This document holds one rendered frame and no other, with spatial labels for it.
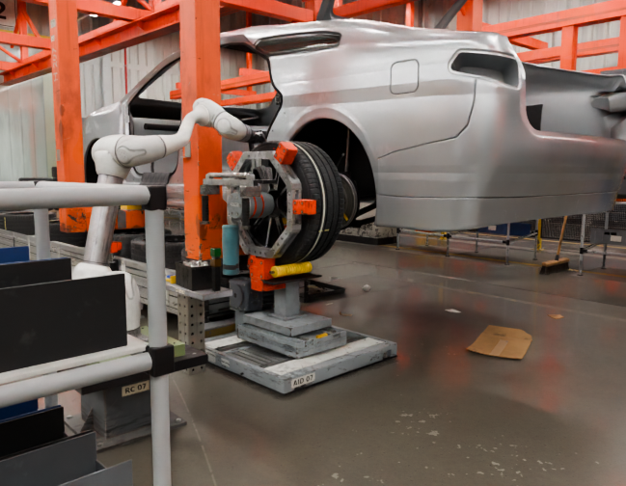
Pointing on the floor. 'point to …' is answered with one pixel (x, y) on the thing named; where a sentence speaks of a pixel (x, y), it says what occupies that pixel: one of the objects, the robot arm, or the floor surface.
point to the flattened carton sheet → (502, 342)
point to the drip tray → (324, 289)
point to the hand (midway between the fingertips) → (262, 140)
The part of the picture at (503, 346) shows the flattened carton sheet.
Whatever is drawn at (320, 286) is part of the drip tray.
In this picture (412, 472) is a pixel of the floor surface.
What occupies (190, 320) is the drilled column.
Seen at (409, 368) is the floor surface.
